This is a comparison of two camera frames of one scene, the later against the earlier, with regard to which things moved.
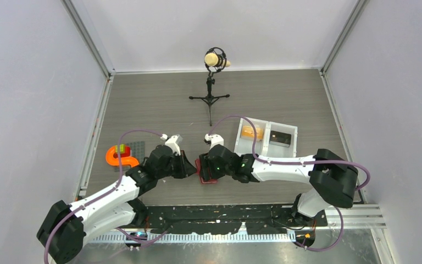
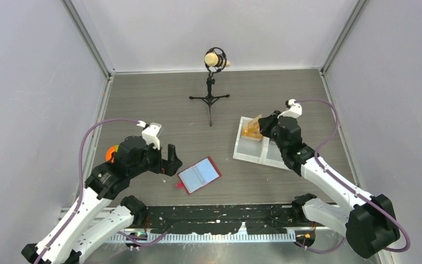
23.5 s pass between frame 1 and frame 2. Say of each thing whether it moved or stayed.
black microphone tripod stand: stayed
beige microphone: stayed
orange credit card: moved
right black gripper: moved
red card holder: moved
